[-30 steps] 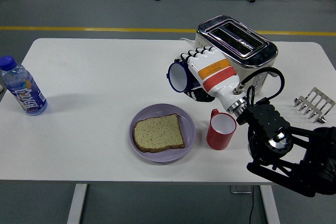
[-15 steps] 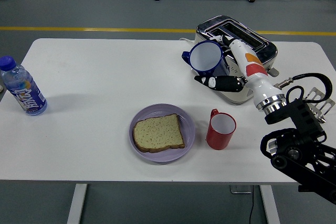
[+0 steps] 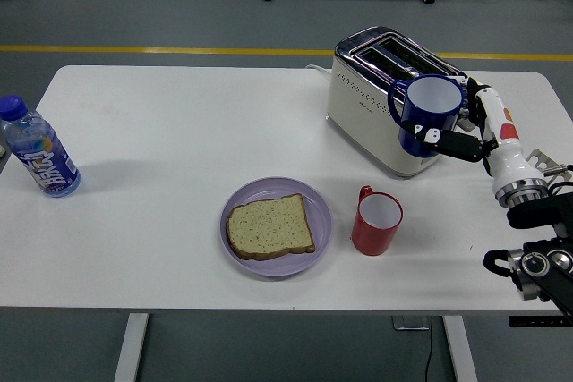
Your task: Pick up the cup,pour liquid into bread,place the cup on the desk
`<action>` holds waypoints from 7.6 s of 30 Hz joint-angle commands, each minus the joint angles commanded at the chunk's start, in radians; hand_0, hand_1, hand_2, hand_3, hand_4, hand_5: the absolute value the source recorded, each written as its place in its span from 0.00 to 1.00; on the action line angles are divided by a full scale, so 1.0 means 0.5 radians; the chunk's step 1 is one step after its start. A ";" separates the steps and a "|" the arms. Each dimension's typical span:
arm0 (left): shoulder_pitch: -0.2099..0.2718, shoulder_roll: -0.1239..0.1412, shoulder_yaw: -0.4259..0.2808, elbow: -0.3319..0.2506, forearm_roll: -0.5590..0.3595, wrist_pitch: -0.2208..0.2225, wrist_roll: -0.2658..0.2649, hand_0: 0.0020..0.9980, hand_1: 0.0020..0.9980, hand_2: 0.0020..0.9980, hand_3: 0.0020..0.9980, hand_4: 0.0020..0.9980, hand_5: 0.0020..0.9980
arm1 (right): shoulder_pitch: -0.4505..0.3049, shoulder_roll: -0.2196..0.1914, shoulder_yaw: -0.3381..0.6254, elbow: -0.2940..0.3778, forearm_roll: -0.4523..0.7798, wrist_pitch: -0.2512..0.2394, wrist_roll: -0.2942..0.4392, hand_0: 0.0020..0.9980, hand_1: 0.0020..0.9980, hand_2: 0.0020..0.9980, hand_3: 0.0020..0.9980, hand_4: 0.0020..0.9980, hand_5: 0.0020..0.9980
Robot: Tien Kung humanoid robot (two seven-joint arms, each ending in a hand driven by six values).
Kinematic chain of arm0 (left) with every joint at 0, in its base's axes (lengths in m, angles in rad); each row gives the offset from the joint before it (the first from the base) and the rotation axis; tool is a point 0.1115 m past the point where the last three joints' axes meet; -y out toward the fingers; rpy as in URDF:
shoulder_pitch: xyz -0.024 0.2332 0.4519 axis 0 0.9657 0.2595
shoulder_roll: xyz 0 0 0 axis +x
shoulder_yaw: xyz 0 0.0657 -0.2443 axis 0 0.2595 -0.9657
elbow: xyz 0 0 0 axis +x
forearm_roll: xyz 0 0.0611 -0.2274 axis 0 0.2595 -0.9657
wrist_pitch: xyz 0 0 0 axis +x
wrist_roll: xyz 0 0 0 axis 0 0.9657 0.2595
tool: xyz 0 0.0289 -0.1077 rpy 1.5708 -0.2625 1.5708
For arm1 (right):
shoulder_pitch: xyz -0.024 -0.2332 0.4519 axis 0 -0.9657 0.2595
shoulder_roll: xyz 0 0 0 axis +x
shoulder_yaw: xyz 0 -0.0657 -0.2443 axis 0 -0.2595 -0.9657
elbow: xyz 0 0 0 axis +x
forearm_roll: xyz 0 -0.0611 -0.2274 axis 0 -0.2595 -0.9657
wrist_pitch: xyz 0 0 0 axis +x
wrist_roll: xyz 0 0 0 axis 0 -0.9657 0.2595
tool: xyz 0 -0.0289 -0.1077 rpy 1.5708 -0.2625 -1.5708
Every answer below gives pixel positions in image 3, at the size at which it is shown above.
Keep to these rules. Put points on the slice of toast bread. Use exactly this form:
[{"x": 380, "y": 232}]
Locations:
[{"x": 268, "y": 227}]

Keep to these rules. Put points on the black table control panel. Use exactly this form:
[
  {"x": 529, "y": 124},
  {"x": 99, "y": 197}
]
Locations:
[{"x": 532, "y": 321}]

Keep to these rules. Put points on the blue-capped drink bottle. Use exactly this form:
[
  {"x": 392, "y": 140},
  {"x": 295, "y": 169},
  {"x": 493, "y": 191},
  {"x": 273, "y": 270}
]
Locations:
[{"x": 45, "y": 163}]

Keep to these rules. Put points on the white table leg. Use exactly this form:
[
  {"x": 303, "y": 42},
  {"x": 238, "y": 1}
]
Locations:
[
  {"x": 461, "y": 350},
  {"x": 132, "y": 346}
]

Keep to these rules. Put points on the purple round plate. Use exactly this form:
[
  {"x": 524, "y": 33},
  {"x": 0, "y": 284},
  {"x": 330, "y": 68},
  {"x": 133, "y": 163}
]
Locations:
[{"x": 322, "y": 221}]

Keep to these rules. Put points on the robot right hand white shell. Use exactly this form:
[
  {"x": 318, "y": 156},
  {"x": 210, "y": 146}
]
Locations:
[{"x": 510, "y": 163}]

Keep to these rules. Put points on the red enamel mug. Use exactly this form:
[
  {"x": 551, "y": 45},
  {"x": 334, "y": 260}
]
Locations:
[{"x": 371, "y": 239}]

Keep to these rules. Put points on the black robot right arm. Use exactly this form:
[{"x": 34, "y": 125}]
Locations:
[{"x": 537, "y": 214}]

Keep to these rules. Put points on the cream and chrome toaster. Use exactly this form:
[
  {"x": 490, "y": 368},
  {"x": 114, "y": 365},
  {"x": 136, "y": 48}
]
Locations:
[{"x": 358, "y": 122}]

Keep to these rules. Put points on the grey floor socket box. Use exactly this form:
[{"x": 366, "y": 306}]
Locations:
[{"x": 409, "y": 323}]

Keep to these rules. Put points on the steel toast rack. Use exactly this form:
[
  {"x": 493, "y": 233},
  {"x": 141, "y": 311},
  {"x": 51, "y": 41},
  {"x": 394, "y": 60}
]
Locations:
[{"x": 539, "y": 159}]

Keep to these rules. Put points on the blue enamel mug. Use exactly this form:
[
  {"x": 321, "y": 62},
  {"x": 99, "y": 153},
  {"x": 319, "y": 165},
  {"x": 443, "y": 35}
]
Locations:
[{"x": 416, "y": 113}]

